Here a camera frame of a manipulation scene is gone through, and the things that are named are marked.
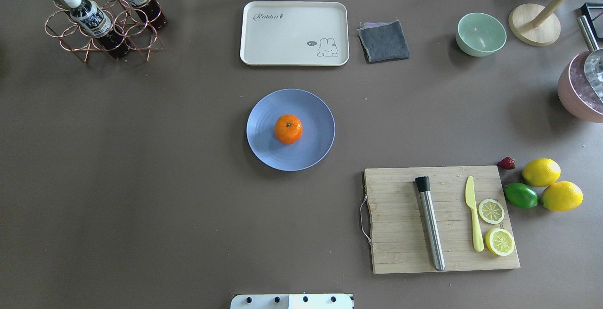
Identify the orange mandarin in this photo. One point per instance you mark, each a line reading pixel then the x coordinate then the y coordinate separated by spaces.
pixel 288 129

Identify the blue plate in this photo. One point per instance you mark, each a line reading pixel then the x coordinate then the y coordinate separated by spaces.
pixel 318 130

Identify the cream rabbit tray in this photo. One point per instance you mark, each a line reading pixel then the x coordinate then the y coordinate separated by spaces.
pixel 300 33

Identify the grey folded cloth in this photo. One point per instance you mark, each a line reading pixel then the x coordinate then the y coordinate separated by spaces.
pixel 383 41

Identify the bamboo cutting board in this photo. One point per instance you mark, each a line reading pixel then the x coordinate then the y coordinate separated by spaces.
pixel 399 242

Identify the steel muddler black tip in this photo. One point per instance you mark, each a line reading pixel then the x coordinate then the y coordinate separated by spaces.
pixel 424 190

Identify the white device with knobs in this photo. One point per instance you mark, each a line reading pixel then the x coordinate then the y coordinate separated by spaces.
pixel 293 301

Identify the upper lemon half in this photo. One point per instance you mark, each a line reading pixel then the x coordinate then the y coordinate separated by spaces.
pixel 491 211

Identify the lemon half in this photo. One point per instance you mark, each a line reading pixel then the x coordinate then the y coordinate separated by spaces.
pixel 491 211
pixel 500 242

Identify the green bowl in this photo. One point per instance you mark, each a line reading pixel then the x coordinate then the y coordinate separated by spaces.
pixel 480 35

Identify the yellow plastic knife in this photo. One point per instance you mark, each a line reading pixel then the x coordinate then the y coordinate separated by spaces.
pixel 470 200

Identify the red strawberry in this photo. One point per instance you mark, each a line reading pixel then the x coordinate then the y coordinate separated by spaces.
pixel 508 163

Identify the lower lemon half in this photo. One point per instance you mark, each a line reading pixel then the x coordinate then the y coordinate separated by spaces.
pixel 500 242

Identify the green lime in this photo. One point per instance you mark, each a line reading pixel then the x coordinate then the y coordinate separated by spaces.
pixel 521 195

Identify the upper yellow lemon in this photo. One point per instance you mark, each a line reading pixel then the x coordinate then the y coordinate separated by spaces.
pixel 541 172

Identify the yellow lemon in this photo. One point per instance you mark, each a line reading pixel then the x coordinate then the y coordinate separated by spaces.
pixel 541 172
pixel 562 196

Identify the front tea bottle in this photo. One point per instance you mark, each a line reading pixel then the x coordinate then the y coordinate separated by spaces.
pixel 92 19

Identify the wooden round stand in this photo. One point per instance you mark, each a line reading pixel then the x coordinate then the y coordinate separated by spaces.
pixel 534 24

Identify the lower yellow lemon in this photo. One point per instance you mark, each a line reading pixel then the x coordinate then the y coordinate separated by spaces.
pixel 562 196

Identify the pink bowl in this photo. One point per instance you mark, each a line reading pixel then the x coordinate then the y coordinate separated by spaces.
pixel 571 102

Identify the clear ice cubes pile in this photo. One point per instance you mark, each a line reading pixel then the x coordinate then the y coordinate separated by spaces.
pixel 581 85

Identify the copper wire bottle rack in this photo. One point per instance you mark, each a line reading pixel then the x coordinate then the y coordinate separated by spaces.
pixel 141 38

